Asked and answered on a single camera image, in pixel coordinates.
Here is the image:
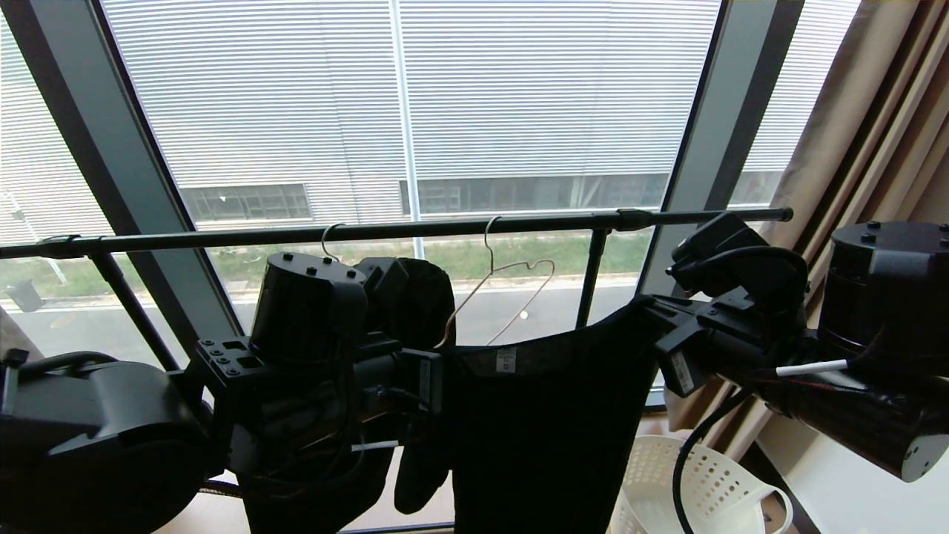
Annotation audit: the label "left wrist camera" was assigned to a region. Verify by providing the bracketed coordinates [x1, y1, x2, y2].
[354, 257, 412, 327]

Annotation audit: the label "black clothes rack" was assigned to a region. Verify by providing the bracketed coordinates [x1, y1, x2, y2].
[0, 207, 794, 534]

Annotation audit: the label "window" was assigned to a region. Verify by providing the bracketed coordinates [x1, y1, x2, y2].
[0, 0, 864, 416]

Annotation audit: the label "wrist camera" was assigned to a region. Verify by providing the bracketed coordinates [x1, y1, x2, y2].
[665, 212, 810, 305]
[354, 257, 412, 327]

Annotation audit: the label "pink clothes hanger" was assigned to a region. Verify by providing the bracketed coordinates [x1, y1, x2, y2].
[434, 216, 557, 349]
[320, 222, 348, 262]

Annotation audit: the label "white laundry basket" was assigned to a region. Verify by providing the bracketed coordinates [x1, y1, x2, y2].
[608, 434, 794, 534]

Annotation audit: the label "black cable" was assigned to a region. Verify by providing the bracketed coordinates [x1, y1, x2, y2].
[671, 389, 757, 534]
[22, 351, 119, 375]

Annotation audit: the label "black garment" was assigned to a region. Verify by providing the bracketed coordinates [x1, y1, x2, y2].
[437, 295, 664, 534]

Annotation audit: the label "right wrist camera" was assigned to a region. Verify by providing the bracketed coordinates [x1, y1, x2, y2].
[665, 212, 810, 305]

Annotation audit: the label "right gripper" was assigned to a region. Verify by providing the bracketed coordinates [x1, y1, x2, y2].
[644, 286, 949, 484]

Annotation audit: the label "black shorts with white stripes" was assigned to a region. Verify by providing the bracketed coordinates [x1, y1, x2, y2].
[241, 256, 457, 534]

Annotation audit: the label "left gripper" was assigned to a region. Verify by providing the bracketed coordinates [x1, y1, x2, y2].
[326, 345, 446, 453]

